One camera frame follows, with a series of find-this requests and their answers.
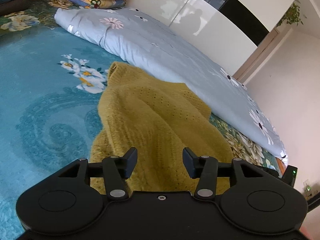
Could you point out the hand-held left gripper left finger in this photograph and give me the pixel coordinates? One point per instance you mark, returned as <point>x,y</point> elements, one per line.
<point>130,163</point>

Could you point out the green hanging plant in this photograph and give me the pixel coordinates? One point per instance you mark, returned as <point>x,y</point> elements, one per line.
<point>291,15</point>

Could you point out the light blue daisy duvet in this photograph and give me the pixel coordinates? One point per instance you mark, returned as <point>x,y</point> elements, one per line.
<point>162,55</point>

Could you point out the mustard knit sweater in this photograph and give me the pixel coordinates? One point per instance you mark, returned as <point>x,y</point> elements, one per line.
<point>150,110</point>

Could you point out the teal floral plush blanket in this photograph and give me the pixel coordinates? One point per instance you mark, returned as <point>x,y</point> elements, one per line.
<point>37,80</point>

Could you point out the pale wooden door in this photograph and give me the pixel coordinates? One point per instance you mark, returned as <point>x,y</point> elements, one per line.
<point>262,52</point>

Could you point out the glossy white wardrobe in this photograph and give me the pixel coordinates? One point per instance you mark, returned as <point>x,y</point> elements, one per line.
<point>175,5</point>

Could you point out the wall socket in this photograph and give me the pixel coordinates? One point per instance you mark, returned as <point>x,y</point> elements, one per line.
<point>307,186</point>

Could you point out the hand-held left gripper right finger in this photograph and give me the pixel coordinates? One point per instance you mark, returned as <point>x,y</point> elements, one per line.
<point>190,163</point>

